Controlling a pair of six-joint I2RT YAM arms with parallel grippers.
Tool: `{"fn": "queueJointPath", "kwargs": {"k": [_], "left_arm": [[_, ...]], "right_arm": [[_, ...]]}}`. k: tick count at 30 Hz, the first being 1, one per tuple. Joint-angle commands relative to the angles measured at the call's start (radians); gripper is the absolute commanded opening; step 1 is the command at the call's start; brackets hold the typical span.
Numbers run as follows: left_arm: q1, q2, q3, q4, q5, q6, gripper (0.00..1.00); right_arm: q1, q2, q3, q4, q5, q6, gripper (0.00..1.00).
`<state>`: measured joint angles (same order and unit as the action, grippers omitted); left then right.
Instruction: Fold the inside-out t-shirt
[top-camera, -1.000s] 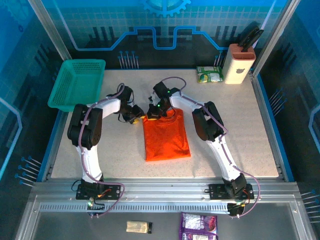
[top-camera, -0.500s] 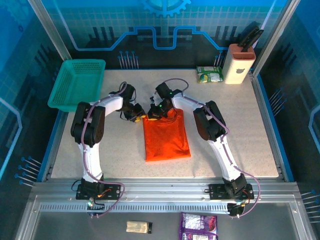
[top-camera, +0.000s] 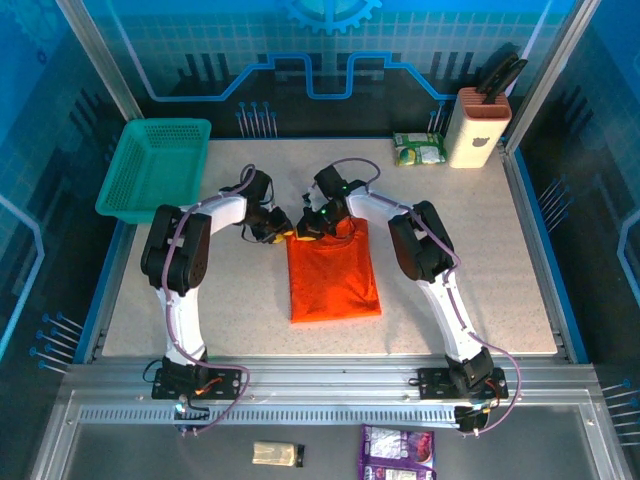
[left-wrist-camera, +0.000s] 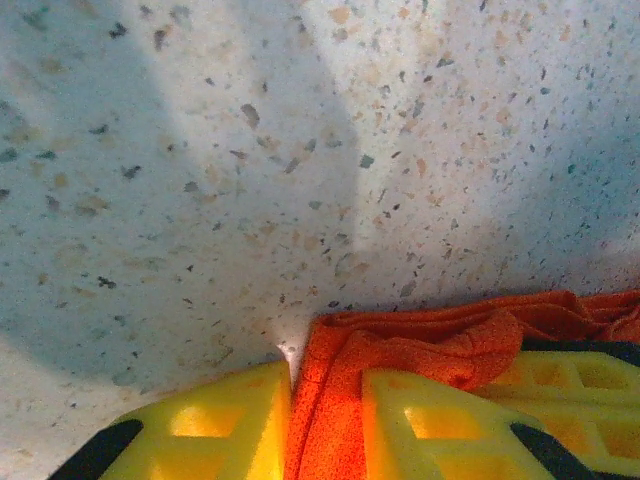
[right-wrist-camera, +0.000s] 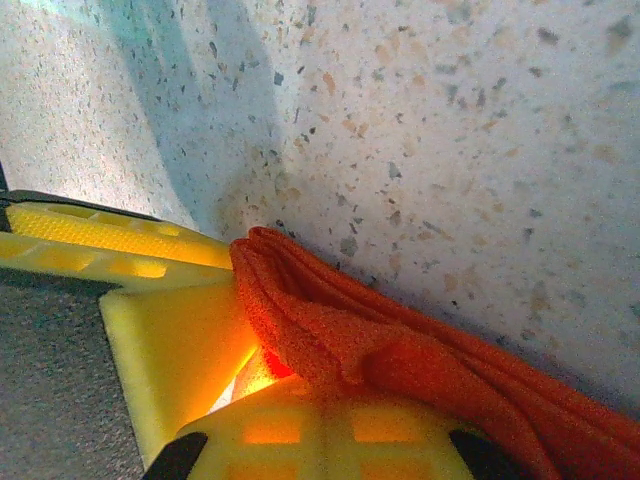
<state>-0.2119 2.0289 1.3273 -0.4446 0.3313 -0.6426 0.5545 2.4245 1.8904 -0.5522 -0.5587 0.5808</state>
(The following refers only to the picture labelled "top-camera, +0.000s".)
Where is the orange t-shirt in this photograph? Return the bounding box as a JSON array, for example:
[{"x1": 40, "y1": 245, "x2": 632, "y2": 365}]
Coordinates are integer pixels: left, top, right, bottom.
[{"x1": 286, "y1": 219, "x2": 384, "y2": 325}]

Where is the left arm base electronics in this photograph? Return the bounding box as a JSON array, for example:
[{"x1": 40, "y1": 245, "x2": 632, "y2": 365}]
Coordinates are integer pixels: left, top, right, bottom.
[{"x1": 173, "y1": 394, "x2": 211, "y2": 437}]

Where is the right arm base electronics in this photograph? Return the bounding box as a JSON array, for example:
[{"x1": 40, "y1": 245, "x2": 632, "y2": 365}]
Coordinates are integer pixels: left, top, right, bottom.
[{"x1": 453, "y1": 399, "x2": 494, "y2": 435}]

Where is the green snack packet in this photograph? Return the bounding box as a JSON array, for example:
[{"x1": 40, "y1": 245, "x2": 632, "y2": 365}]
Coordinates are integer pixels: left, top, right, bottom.
[{"x1": 392, "y1": 131, "x2": 448, "y2": 167}]

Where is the green plastic basket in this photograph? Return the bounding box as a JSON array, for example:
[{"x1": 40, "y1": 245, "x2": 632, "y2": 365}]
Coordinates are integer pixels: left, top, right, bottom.
[{"x1": 94, "y1": 118, "x2": 212, "y2": 225}]

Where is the beige knife block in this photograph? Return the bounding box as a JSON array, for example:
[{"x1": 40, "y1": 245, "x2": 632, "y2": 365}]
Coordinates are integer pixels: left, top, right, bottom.
[{"x1": 443, "y1": 87, "x2": 512, "y2": 170}]

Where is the tan wrapped bar packet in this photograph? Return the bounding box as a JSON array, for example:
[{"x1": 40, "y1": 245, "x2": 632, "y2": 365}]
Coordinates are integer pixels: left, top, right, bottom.
[{"x1": 251, "y1": 440, "x2": 306, "y2": 469}]

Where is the purple snack packet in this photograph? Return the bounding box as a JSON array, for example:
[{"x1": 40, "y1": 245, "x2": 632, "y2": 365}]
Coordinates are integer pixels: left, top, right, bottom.
[{"x1": 357, "y1": 424, "x2": 437, "y2": 480}]

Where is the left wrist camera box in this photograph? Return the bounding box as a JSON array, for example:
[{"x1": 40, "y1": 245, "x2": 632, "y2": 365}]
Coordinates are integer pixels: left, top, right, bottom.
[{"x1": 247, "y1": 169, "x2": 275, "y2": 202}]

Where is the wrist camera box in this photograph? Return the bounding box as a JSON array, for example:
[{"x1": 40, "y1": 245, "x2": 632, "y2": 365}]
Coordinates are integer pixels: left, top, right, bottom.
[
  {"x1": 299, "y1": 167, "x2": 347, "y2": 211},
  {"x1": 247, "y1": 169, "x2": 275, "y2": 202}
]

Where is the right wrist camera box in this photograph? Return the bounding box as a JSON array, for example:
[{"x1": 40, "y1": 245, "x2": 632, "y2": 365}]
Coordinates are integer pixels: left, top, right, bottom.
[{"x1": 299, "y1": 167, "x2": 347, "y2": 211}]

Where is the aluminium front frame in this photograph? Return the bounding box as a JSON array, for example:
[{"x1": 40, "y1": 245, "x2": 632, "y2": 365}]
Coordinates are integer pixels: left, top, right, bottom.
[{"x1": 29, "y1": 355, "x2": 632, "y2": 480}]

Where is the aluminium side rail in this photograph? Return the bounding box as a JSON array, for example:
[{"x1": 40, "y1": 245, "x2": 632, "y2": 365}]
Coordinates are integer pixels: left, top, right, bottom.
[
  {"x1": 499, "y1": 144, "x2": 576, "y2": 362},
  {"x1": 84, "y1": 214, "x2": 134, "y2": 362}
]

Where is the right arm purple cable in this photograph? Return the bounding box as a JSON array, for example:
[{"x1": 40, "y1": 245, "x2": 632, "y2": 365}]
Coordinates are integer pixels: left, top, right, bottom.
[{"x1": 332, "y1": 158, "x2": 523, "y2": 437}]

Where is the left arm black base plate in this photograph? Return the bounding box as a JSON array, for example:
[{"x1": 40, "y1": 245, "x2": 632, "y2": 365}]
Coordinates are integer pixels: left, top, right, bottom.
[{"x1": 151, "y1": 368, "x2": 242, "y2": 401}]

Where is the slotted grey cable duct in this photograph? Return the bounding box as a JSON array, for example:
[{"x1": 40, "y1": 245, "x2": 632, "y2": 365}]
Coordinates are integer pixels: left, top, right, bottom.
[{"x1": 78, "y1": 405, "x2": 462, "y2": 427}]

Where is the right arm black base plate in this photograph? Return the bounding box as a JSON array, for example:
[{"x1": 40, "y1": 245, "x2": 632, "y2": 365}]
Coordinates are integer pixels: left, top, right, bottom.
[{"x1": 417, "y1": 367, "x2": 509, "y2": 401}]

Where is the black knife handle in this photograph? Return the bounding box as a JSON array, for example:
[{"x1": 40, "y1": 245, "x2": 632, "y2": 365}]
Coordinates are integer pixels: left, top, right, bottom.
[
  {"x1": 477, "y1": 42, "x2": 521, "y2": 95},
  {"x1": 492, "y1": 58, "x2": 529, "y2": 97}
]

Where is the aluminium corner post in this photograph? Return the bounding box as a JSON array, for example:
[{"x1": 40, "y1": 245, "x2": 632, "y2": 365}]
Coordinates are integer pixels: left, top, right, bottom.
[
  {"x1": 53, "y1": 0, "x2": 147, "y2": 121},
  {"x1": 503, "y1": 0, "x2": 604, "y2": 151}
]

